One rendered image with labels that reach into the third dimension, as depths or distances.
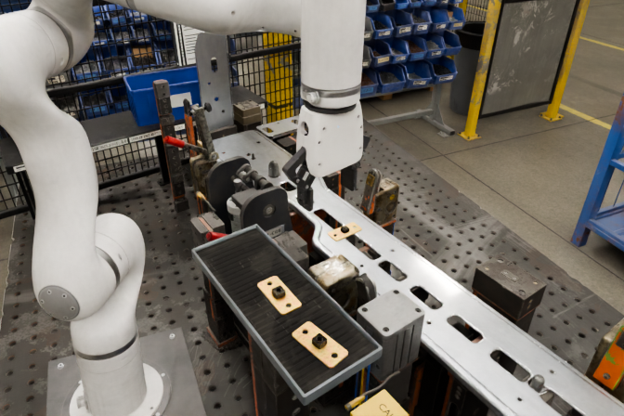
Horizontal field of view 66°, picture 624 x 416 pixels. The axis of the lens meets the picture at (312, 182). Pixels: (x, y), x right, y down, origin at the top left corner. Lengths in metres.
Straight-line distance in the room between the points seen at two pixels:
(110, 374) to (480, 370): 0.70
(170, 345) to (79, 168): 0.60
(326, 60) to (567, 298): 1.19
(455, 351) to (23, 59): 0.84
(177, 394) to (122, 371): 0.17
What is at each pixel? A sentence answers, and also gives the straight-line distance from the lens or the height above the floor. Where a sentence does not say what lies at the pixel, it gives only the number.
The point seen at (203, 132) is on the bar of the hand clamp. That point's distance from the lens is 1.40.
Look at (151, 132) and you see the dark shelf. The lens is 1.73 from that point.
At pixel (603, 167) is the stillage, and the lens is 2.88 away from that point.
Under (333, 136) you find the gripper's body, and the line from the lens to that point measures 0.69.
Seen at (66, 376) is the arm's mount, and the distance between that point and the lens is 1.30.
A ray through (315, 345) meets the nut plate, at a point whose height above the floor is 1.16.
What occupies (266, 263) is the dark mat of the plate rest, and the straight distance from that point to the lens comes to 0.87.
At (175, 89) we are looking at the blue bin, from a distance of 1.75.
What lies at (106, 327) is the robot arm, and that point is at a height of 1.03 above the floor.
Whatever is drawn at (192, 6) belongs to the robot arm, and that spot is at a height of 1.60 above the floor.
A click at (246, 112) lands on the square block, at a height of 1.05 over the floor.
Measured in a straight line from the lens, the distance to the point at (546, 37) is 4.35.
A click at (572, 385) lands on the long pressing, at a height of 1.00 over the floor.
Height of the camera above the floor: 1.73
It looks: 31 degrees down
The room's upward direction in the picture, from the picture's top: straight up
